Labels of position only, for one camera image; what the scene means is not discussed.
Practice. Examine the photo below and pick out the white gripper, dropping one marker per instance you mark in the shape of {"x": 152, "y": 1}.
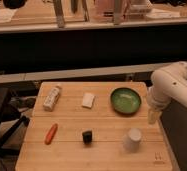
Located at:
{"x": 154, "y": 112}

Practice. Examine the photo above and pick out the white ceramic cup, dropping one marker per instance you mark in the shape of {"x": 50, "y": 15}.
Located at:
{"x": 132, "y": 139}

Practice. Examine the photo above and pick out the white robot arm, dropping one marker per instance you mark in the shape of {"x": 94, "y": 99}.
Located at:
{"x": 168, "y": 82}

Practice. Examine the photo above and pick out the black eraser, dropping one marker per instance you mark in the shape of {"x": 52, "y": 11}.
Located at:
{"x": 87, "y": 136}

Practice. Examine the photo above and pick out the green bowl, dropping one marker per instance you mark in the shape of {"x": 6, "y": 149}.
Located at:
{"x": 125, "y": 100}

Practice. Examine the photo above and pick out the white sponge block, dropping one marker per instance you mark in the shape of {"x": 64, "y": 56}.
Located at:
{"x": 88, "y": 100}

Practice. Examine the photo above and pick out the wooden cutting board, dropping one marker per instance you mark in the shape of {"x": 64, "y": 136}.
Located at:
{"x": 68, "y": 152}

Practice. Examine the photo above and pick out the white plastic bottle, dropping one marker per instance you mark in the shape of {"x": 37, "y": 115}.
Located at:
{"x": 52, "y": 98}

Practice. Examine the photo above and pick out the orange carrot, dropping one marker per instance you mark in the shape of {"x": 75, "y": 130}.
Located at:
{"x": 51, "y": 133}

